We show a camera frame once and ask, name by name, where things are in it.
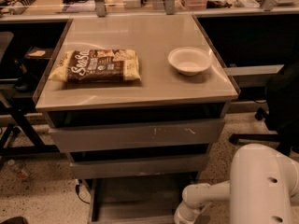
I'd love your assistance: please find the grey drawer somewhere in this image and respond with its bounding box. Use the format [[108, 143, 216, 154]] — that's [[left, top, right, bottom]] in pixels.
[[70, 154, 209, 179], [50, 119, 225, 153], [88, 173, 193, 224]]

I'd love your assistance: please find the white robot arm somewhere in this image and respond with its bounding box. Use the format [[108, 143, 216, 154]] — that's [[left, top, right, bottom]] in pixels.
[[174, 144, 299, 224]]

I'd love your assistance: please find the black office chair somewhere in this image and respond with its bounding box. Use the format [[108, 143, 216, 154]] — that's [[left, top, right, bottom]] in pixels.
[[229, 62, 299, 156]]

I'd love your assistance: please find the plastic bottle on floor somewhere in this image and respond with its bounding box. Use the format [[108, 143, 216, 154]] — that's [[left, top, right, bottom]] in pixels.
[[7, 160, 30, 179]]

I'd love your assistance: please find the black desk frame left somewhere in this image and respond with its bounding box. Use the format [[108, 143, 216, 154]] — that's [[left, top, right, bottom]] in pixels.
[[0, 90, 59, 158]]

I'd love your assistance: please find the white paper bowl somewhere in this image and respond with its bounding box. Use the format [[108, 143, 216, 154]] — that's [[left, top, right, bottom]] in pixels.
[[168, 47, 212, 76]]

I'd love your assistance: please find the grey drawer cabinet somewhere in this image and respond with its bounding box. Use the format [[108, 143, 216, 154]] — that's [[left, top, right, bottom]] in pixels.
[[36, 15, 238, 183]]

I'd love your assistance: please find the black floor cable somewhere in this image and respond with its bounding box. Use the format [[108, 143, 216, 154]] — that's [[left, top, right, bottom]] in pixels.
[[74, 184, 92, 205]]

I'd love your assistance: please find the brown yellow snack bag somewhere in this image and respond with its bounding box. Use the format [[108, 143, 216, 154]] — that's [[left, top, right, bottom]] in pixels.
[[49, 49, 141, 83]]

